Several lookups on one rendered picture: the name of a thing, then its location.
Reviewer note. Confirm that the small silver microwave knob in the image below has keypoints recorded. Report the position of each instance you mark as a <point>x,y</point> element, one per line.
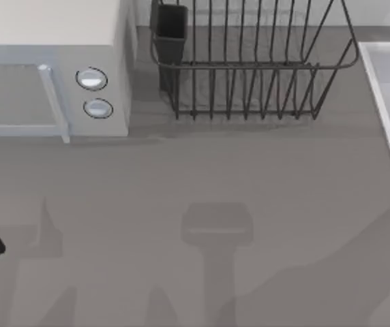
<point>97,108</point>

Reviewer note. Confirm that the pale microwave oven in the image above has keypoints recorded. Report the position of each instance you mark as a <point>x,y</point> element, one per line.
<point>45,24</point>

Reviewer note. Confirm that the microwave oven door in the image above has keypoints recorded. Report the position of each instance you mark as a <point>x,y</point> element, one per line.
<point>11,98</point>

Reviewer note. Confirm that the large silver microwave knob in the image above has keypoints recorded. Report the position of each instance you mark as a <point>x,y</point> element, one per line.
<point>91,78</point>

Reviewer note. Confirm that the black cutlery holder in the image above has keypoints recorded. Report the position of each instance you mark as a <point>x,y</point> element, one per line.
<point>171,37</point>

